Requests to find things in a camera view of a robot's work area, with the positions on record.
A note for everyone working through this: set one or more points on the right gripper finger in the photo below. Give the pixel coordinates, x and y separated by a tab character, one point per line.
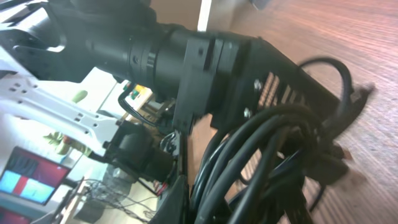
174	208

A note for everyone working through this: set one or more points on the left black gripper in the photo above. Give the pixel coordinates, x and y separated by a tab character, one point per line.
217	78

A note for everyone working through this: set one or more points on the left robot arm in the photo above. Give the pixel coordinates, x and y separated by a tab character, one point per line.
124	39

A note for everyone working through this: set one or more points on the laptop screen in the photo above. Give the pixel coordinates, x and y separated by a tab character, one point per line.
32	177

